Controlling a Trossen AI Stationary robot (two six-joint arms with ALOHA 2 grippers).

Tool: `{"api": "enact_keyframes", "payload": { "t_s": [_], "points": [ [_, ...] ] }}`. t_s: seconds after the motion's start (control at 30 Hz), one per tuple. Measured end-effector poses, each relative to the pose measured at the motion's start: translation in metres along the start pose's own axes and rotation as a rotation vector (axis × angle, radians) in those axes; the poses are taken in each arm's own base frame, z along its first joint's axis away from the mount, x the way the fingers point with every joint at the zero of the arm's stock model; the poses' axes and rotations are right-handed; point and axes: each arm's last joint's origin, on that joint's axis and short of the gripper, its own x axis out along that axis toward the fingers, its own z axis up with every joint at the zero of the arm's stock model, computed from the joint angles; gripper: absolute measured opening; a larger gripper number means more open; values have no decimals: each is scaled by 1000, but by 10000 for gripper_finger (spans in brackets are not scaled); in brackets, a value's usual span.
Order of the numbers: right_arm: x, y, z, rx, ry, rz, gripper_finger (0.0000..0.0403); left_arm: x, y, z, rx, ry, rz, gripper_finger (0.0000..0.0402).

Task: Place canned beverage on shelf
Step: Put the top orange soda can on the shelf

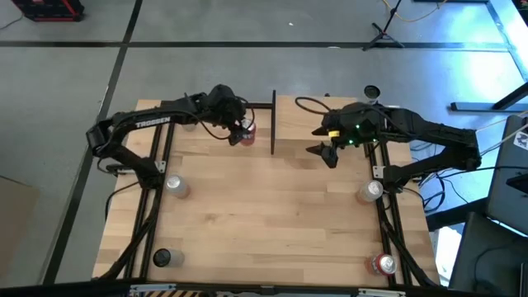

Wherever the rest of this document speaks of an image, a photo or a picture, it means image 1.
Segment long silver frame bracket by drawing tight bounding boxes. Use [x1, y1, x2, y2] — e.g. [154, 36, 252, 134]
[357, 288, 408, 297]
[130, 283, 177, 292]

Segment black tripod stand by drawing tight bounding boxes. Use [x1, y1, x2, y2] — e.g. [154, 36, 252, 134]
[362, 0, 405, 51]

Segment black floor cables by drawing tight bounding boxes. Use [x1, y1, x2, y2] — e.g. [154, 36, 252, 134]
[408, 164, 488, 215]

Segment red can silver top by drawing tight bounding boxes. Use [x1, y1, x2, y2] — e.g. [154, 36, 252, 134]
[366, 252, 398, 276]
[240, 118, 257, 147]

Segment yellow cable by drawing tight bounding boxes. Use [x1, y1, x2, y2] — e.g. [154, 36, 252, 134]
[381, 0, 449, 24]

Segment white Spindrift pink lemonade can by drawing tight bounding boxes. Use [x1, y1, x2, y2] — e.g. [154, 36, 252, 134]
[356, 179, 384, 205]

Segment red black toolbox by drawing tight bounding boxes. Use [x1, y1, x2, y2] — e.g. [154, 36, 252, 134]
[11, 0, 86, 22]

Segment white can pink bottom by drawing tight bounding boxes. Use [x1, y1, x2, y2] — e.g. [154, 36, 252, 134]
[164, 173, 191, 200]

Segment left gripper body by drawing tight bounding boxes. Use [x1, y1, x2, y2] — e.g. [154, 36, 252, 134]
[205, 84, 248, 134]

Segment black desk foot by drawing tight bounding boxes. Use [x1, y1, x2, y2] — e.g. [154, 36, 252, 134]
[427, 197, 490, 232]
[450, 82, 528, 112]

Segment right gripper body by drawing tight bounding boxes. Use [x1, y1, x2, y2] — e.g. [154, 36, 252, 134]
[323, 105, 379, 148]

